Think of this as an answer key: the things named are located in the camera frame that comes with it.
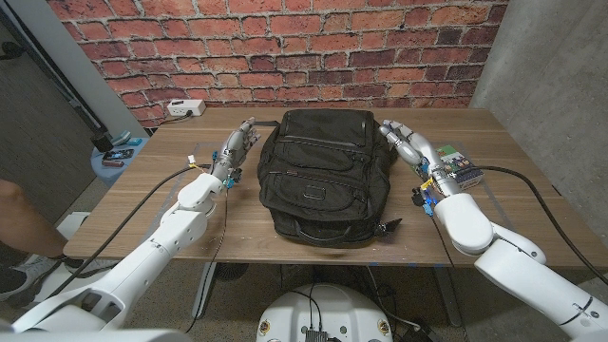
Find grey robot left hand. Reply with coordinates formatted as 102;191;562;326
208;117;261;184

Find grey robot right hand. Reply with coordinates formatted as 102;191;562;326
378;119;462;197

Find black backpack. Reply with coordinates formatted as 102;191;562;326
256;107;404;247

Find green purple card game box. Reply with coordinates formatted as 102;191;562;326
435;144;485;191

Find white power strip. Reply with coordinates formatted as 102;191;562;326
166;98;207;118

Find teal plastic tool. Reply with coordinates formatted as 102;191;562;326
109;130;143;147

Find red brick printed backdrop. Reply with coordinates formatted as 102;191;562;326
47;0;509;128

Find black smartphone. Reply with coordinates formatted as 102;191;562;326
102;148;135;162

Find black floor fan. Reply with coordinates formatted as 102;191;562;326
213;262;250;283

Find blue round stool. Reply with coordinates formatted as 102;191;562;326
89;137;149;186

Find grey metal table leg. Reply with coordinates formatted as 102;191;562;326
191;261;218;319
431;265;463;328

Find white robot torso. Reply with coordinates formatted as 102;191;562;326
255;283;394;342

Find person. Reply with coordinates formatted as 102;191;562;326
0;179;67;260

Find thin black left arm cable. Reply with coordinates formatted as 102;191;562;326
184;189;229;333

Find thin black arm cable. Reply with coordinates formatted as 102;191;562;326
429;213;469;342
184;189;229;333

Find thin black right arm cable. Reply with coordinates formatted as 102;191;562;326
429;213;469;342

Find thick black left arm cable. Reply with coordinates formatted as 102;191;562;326
47;163;213;298

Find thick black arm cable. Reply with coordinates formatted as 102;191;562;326
474;164;608;286
47;163;213;298

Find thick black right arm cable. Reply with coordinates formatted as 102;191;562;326
474;164;608;286

